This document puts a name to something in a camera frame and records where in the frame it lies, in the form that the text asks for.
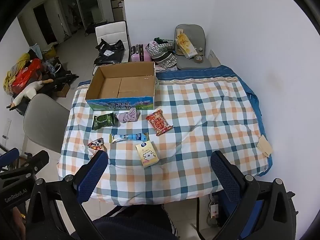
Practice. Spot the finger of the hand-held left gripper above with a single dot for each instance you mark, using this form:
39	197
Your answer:
10	158
35	161

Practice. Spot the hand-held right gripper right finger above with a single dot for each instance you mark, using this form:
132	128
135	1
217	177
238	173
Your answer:
225	175

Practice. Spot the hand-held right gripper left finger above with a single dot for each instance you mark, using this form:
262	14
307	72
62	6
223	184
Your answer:
93	175

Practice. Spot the panda print snack packet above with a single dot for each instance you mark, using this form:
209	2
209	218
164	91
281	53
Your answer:
97	145

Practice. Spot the blue white tube packet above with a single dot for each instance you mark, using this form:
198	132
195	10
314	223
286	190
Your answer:
130	137

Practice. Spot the green snack packet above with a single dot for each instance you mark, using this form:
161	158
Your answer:
103	121

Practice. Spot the yellow tissue pack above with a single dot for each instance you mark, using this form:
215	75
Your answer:
147	153

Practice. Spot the purple cloth scrunchie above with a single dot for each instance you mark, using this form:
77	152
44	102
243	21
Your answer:
128	116

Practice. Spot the red snack packet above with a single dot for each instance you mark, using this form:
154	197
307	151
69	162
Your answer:
158	123

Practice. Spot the white power strip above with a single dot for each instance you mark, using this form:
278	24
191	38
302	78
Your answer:
214	211

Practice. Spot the grey plastic chair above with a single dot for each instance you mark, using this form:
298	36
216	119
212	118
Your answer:
45	120

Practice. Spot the beige paper tag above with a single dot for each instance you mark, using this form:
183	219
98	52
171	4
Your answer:
265	146

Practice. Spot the checked blanket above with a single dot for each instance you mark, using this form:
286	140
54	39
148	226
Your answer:
200	120

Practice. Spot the person's dark trouser legs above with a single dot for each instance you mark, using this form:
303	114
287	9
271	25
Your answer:
135	225

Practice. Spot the white goose plush toy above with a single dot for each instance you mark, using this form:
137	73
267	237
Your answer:
31	90

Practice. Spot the small brown cardboard box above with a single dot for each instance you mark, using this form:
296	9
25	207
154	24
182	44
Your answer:
63	90

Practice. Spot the yellow cloth bundle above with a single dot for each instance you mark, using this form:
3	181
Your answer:
11	76

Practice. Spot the red plastic bag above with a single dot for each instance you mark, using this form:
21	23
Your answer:
26	73

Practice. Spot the yellow open carton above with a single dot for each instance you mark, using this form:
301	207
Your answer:
51	51

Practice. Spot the brown tape roll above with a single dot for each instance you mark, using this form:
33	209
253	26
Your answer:
198	59

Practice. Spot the black plastic bag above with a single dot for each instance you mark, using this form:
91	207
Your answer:
110	52

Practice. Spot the pink suitcase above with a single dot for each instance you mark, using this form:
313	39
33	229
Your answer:
140	53

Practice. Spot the black white patterned tote bag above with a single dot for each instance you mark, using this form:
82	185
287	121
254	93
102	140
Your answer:
162	55

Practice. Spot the yellow box on chair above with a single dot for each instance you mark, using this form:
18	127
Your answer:
185	43

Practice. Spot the white padded chair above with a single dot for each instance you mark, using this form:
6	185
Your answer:
111	31

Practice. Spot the grey padded chair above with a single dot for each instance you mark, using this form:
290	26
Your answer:
192	32

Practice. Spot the white board against wall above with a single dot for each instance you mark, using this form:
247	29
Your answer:
215	57

